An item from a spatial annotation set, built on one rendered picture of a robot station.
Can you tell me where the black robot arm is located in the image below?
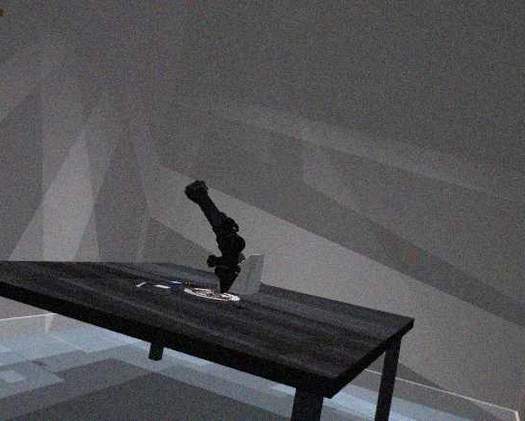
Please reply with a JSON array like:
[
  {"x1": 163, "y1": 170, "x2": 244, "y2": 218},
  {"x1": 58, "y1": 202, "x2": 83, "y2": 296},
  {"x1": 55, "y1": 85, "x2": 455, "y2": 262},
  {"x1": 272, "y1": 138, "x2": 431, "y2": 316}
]
[{"x1": 184, "y1": 179, "x2": 246, "y2": 267}]

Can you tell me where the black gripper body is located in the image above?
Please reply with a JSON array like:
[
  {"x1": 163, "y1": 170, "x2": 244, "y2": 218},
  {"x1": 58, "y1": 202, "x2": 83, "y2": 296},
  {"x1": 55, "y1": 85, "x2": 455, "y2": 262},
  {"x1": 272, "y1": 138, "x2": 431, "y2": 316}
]
[{"x1": 214, "y1": 249, "x2": 241, "y2": 276}]

